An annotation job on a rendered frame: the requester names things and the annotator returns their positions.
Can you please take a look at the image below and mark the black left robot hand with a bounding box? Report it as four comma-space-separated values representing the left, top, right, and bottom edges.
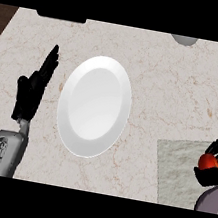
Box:
10, 38, 62, 127

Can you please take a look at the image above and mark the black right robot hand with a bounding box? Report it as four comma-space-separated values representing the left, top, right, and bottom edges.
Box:
190, 134, 218, 190

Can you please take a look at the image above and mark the red tomato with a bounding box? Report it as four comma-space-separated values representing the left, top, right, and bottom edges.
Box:
197, 153, 218, 174

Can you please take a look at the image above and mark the pale grey placemat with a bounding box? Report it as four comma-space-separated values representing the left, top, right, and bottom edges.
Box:
145, 132, 218, 215

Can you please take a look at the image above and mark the white oval plate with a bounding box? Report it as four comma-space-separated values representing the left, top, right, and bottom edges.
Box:
49, 49, 140, 165

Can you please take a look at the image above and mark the black appliance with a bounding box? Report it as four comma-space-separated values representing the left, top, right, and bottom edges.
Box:
35, 9, 88, 26

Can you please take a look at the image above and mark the pale grey round object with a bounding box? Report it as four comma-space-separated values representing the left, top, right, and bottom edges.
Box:
168, 33, 200, 49

